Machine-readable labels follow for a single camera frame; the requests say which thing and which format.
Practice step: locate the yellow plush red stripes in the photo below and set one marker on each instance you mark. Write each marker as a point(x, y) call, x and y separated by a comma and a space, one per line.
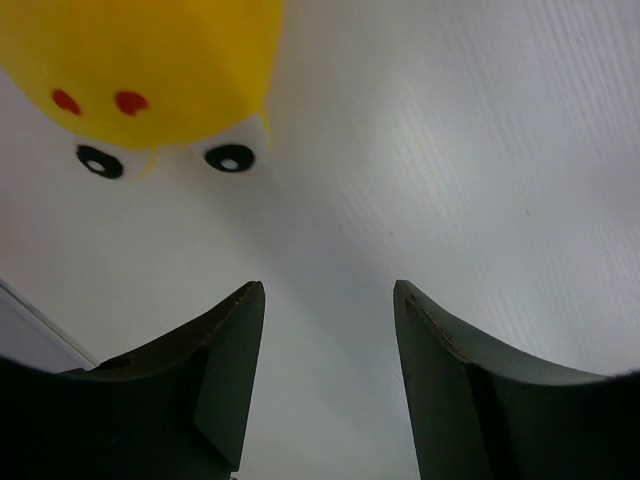
point(129, 78)

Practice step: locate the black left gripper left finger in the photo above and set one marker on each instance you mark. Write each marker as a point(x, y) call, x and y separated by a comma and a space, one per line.
point(174, 408)

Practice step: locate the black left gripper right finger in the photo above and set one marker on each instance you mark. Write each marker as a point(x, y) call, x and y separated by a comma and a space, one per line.
point(482, 409)

